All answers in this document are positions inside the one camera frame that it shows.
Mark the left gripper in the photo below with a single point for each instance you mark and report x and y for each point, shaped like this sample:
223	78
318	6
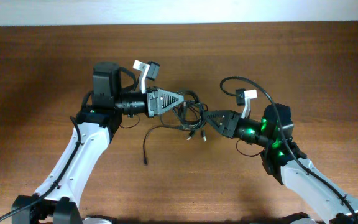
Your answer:
154	105

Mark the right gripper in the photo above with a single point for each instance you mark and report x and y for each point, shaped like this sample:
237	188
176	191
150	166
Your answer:
229	123

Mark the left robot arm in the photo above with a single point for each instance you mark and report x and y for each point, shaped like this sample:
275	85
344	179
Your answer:
116	92

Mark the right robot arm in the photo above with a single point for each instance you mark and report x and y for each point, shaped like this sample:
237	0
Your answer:
282	158

